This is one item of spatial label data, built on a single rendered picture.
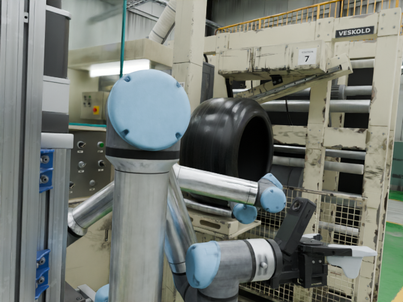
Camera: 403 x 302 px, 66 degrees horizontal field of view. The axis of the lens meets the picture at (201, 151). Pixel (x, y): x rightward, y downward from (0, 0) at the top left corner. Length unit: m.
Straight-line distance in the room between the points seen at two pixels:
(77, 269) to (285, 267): 1.29
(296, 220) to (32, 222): 0.52
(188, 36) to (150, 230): 1.44
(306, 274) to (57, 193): 0.55
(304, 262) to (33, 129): 0.58
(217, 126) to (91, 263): 0.97
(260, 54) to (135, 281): 1.53
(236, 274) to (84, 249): 1.26
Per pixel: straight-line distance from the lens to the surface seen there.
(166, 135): 0.44
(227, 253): 0.57
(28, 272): 0.76
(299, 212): 0.65
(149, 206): 0.48
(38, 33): 0.71
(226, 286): 0.58
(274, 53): 1.82
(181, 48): 1.83
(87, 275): 1.83
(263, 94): 1.94
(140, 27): 12.90
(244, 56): 1.90
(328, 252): 0.66
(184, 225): 0.66
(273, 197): 0.95
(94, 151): 1.73
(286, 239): 0.64
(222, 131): 1.39
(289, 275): 0.66
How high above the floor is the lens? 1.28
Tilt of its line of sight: 3 degrees down
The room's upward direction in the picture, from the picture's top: 4 degrees clockwise
